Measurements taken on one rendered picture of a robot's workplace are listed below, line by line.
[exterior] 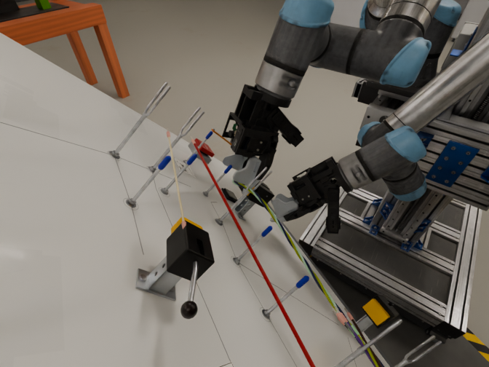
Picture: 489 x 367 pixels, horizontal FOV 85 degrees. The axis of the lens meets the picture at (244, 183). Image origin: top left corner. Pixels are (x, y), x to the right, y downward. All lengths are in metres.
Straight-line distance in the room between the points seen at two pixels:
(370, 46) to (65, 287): 0.51
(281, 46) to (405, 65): 0.20
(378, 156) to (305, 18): 0.29
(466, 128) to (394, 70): 0.68
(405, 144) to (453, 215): 1.61
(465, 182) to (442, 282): 0.72
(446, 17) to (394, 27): 0.52
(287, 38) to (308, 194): 0.32
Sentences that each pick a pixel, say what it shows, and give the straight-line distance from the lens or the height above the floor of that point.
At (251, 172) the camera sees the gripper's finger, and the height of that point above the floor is 1.20.
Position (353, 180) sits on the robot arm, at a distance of 0.60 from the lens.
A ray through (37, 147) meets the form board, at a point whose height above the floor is 1.38.
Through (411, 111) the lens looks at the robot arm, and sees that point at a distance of 0.74.
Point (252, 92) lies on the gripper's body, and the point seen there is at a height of 1.36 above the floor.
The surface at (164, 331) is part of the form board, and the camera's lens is 0.29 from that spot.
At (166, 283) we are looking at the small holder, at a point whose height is 1.30.
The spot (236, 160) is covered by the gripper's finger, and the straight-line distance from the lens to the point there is 0.57.
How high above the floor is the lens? 1.57
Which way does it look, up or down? 45 degrees down
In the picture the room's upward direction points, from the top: straight up
